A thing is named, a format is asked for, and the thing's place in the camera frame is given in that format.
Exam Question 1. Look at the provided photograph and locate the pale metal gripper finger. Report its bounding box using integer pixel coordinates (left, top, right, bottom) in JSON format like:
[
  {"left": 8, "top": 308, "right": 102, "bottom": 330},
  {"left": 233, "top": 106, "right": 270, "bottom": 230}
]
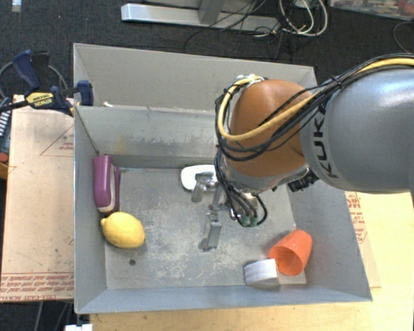
[
  {"left": 191, "top": 171, "right": 218, "bottom": 205},
  {"left": 198, "top": 218, "right": 223, "bottom": 253}
]

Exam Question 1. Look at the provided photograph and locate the white oval dish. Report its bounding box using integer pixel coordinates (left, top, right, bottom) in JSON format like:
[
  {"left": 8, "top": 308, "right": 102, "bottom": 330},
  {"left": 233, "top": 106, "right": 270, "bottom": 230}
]
[{"left": 180, "top": 163, "right": 217, "bottom": 192}]

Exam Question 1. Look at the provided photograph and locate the grey metal bin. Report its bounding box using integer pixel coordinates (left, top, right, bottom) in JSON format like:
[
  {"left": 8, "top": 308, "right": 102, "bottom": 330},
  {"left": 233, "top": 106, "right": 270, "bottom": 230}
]
[{"left": 59, "top": 42, "right": 386, "bottom": 330}]

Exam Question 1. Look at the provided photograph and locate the white ribbed block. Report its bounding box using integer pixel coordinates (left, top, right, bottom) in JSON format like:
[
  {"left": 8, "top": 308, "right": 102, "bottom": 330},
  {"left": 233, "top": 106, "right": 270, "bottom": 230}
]
[{"left": 242, "top": 256, "right": 283, "bottom": 288}]

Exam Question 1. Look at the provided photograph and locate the orange plastic cup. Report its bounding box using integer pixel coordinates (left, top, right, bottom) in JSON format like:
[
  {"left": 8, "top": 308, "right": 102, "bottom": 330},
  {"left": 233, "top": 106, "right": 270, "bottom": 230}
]
[{"left": 267, "top": 227, "right": 314, "bottom": 278}]

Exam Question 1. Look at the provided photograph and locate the yellow lemon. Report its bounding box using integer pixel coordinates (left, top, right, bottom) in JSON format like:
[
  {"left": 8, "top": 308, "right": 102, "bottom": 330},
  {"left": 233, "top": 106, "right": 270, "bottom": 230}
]
[{"left": 98, "top": 210, "right": 148, "bottom": 251}]

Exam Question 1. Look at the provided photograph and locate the black cylinder on white bracket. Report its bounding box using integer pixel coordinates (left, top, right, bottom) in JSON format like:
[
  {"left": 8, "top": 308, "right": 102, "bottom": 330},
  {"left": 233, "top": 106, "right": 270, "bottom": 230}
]
[{"left": 287, "top": 168, "right": 320, "bottom": 195}]

